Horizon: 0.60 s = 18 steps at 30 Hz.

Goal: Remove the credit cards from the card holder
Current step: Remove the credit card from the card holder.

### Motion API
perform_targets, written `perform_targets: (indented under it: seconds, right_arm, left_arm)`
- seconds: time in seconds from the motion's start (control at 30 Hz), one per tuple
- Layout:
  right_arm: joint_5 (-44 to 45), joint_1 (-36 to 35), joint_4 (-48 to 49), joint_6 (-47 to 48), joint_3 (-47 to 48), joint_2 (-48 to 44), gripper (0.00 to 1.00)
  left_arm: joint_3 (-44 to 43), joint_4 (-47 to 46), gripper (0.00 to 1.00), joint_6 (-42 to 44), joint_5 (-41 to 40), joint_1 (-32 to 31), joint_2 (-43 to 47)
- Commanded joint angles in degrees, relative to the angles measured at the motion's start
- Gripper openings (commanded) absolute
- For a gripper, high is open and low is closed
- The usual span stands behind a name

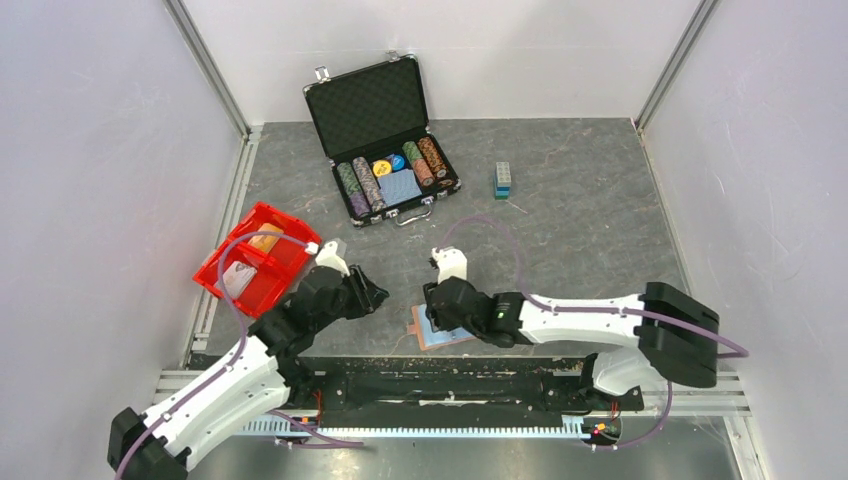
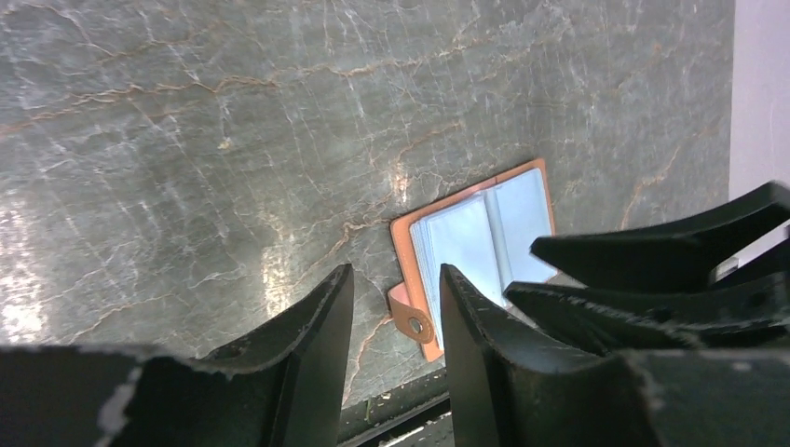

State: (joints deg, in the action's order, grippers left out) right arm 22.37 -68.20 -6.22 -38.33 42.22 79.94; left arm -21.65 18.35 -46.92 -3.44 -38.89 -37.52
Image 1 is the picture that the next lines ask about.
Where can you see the brown orange chip stack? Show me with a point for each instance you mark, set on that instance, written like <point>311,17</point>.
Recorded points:
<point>432,157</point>

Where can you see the orange leather card holder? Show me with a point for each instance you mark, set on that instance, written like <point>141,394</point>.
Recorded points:
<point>428,338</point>

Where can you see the yellow dealer chip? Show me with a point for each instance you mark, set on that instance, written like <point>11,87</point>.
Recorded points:
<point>381,168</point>

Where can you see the red bin near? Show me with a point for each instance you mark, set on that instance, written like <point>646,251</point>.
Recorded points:
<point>262,293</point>

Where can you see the grey blue toy brick stack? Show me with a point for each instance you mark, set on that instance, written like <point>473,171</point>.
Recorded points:
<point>502,182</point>

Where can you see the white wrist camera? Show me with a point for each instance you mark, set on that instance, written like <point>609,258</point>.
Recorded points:
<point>450,262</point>
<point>330,254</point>

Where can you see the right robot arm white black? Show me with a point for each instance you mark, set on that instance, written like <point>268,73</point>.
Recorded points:
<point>661,333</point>

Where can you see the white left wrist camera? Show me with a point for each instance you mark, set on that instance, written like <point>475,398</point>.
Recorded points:
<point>330,254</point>

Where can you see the white card in bin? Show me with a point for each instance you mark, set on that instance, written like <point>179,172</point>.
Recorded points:
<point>236,278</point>

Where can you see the green purple chip stack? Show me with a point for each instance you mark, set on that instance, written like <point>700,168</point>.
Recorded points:
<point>353,190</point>

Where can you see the green red chip stack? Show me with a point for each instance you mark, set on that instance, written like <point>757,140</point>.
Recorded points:
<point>418,164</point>

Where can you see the left aluminium frame post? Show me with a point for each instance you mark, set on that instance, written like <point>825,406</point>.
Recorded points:
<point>204,58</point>

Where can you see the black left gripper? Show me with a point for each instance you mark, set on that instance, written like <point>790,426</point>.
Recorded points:
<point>368,296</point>

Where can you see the aluminium frame post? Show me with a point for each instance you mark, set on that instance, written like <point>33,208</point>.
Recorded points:
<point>697,23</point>
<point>204,58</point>

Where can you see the blue dealer chip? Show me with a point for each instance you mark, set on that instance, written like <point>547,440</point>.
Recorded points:
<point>398,162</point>

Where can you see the pink grey chip stack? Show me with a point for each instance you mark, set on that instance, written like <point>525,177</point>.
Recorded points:
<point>369,184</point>

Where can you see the aluminium slotted cable duct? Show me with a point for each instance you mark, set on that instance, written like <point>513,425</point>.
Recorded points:
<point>569,427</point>

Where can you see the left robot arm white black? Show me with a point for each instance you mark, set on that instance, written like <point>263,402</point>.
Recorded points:
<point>261,373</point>

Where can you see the black poker chip case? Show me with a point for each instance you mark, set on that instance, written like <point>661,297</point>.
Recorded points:
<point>371,112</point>

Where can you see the red bin far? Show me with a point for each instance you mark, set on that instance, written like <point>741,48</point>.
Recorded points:
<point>283,255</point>

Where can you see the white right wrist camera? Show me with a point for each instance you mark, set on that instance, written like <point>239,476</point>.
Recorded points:
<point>450,262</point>

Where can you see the red bin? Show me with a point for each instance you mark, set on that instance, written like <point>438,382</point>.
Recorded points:
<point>262,293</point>
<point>283,255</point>

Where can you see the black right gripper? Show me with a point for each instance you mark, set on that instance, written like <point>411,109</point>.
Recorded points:
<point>438,320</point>

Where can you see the blue playing card deck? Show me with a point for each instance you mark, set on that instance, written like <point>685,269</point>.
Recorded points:
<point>398,187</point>

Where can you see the right aluminium frame post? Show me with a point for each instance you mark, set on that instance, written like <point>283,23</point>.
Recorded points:
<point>697,23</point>

